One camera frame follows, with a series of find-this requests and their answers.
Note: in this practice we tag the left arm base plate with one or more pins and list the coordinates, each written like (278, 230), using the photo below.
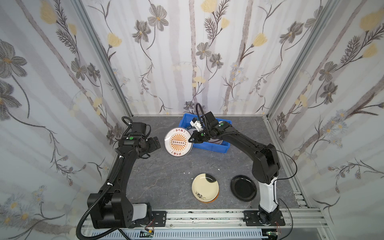
(159, 219)

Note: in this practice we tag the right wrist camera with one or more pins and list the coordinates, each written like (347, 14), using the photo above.
(195, 123)

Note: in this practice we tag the orange plate under cream plate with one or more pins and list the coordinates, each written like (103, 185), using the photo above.
(209, 191)

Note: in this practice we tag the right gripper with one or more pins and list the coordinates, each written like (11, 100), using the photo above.
(199, 136)

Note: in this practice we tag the green rimmed white plate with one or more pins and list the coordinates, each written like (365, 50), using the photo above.
(216, 141)

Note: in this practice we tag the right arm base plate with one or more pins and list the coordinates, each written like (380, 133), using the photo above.
(253, 219)

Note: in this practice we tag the blue plastic bin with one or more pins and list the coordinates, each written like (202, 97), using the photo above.
(212, 145)

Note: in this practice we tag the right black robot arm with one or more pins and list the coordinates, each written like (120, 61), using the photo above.
(266, 164)

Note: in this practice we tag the cream plate with black mark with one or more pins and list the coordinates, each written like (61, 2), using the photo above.
(197, 183)

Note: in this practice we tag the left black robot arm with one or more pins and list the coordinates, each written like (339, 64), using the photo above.
(110, 208)

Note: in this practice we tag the white cable duct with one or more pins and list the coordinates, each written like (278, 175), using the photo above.
(189, 234)

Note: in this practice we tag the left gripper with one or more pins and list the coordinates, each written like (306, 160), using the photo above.
(153, 144)

